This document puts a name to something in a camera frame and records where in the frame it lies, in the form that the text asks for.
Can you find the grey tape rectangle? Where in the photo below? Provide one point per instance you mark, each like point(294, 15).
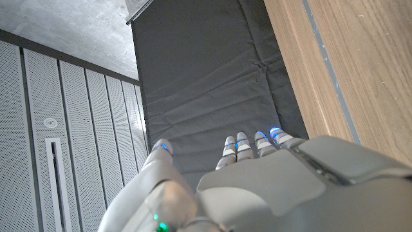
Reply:
point(331, 77)

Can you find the ceiling slot diffuser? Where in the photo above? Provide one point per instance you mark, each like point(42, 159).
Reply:
point(58, 180)

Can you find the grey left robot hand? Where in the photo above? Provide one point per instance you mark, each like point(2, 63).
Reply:
point(273, 193)

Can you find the black backdrop curtain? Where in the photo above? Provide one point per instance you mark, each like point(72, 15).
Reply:
point(209, 80)

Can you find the backdrop stand pole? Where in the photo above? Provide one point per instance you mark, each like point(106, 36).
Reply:
point(138, 11)

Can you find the round ceiling sensor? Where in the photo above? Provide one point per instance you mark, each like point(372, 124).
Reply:
point(50, 122)

